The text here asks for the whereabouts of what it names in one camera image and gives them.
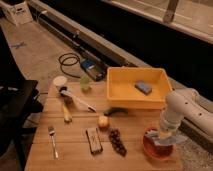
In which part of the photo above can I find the blue grey towel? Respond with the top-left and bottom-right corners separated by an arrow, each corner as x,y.
145,130 -> 187,146

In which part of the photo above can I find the blue black electronic box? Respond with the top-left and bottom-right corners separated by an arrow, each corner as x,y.
80,59 -> 106,81

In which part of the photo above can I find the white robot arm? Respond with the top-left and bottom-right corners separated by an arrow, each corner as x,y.
159,88 -> 213,138

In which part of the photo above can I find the silver fork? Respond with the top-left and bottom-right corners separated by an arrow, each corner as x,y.
48,126 -> 59,159

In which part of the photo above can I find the black coiled cable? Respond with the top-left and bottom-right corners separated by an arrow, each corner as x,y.
58,52 -> 83,80

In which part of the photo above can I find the black chair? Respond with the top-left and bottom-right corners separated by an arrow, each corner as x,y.
0,80 -> 43,170

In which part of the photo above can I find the yellow plastic bin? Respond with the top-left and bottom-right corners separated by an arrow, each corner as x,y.
107,67 -> 172,110

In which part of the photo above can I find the dark grape bunch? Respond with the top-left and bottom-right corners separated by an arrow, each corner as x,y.
108,129 -> 127,157

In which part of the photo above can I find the black whiteboard eraser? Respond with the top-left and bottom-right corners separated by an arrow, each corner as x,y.
86,127 -> 103,155

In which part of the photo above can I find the green pepper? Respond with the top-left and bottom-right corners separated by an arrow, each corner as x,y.
103,107 -> 128,116

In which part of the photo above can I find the green plastic cup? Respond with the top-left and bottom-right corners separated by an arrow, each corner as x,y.
80,76 -> 90,92

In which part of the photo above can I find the red bowl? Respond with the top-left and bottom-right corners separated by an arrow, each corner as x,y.
142,127 -> 173,161

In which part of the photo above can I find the yellow apple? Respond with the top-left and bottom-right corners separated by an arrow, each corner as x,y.
98,115 -> 109,130

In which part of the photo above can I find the white cardboard box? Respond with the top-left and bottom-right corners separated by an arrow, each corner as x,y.
0,0 -> 33,27

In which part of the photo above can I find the blue sponge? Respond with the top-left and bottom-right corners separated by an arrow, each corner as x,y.
135,80 -> 152,95

